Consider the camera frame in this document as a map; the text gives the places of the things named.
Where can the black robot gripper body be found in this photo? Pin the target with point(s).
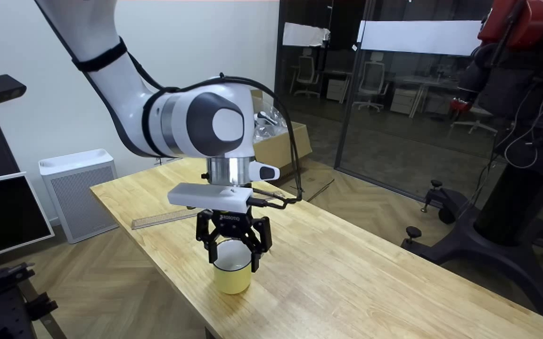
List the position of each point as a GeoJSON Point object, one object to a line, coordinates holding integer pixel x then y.
{"type": "Point", "coordinates": [230, 225]}

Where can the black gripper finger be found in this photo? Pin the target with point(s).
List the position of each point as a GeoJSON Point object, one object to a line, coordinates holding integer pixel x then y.
{"type": "Point", "coordinates": [255, 250]}
{"type": "Point", "coordinates": [209, 246]}

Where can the yellow enamel cup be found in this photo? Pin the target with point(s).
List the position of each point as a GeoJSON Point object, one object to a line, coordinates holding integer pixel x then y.
{"type": "Point", "coordinates": [232, 269]}

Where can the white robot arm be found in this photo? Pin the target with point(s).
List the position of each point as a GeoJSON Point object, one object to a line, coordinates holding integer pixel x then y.
{"type": "Point", "coordinates": [211, 120]}

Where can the flat cardboard sheet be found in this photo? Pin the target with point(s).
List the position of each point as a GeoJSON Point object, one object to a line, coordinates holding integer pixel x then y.
{"type": "Point", "coordinates": [315, 178]}

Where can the open cardboard box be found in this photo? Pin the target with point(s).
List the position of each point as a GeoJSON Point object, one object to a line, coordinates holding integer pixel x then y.
{"type": "Point", "coordinates": [272, 139]}

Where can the white air purifier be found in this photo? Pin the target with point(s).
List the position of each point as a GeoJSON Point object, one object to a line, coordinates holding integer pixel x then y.
{"type": "Point", "coordinates": [68, 182]}

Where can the black monitor screen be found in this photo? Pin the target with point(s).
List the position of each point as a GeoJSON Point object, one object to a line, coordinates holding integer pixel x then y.
{"type": "Point", "coordinates": [21, 216]}

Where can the white office chair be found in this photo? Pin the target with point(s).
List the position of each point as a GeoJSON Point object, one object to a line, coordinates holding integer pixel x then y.
{"type": "Point", "coordinates": [371, 88]}

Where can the red and black robot stand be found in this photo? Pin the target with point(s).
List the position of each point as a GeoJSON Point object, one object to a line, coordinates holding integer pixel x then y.
{"type": "Point", "coordinates": [505, 80]}

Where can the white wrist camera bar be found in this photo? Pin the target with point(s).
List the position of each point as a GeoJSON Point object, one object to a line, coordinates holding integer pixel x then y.
{"type": "Point", "coordinates": [209, 197]}

